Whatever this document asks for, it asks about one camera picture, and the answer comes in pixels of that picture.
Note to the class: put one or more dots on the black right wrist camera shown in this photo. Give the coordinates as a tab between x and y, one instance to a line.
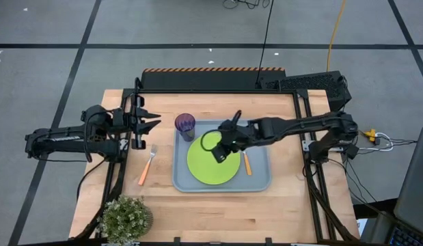
219	154

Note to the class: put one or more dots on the black perforated computer case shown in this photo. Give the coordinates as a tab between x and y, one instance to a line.
310	83

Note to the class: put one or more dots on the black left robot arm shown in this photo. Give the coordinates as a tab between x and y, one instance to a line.
67	141

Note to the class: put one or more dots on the grey laptop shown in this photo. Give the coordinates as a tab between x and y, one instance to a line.
414	184

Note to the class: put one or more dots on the green potted plant ribbed pot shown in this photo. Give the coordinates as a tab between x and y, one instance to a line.
124	220

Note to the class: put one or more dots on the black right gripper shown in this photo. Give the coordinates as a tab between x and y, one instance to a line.
238	135

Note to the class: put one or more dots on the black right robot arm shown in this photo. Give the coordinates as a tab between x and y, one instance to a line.
300	124

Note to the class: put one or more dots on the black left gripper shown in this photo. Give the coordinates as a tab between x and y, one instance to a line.
138	143

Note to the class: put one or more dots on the lime green round plate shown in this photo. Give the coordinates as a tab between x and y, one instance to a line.
204	171

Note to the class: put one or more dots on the grey plastic tray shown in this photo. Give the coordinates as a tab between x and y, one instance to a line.
259	181

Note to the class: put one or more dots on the black aluminium table frame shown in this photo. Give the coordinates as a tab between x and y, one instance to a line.
214	91

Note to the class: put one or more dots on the purple faceted plastic cup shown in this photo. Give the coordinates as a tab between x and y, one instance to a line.
184	124

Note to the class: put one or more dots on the yellow plug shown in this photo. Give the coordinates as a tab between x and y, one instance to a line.
370	134

